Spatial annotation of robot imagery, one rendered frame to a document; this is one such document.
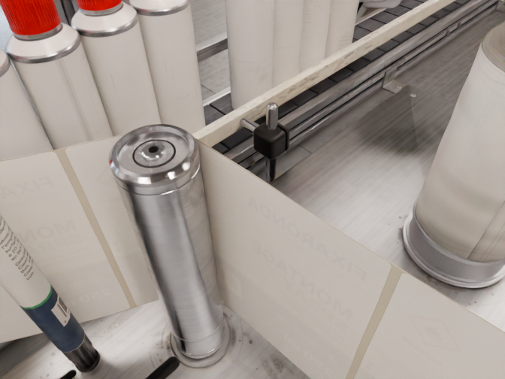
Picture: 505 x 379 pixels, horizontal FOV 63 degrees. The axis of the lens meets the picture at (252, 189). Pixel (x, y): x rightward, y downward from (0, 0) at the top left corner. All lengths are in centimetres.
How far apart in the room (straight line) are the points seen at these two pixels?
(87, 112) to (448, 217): 29
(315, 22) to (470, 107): 28
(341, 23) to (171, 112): 26
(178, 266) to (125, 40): 20
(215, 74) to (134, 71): 33
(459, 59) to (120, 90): 58
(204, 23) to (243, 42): 41
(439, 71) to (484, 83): 46
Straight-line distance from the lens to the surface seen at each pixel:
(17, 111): 34
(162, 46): 38
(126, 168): 18
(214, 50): 49
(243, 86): 48
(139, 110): 39
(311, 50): 55
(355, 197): 42
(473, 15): 90
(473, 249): 35
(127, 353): 34
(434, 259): 37
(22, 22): 33
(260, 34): 45
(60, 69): 34
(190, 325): 27
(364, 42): 60
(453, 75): 74
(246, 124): 45
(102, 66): 36
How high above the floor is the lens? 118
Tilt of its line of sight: 47 degrees down
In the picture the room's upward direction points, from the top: 1 degrees counter-clockwise
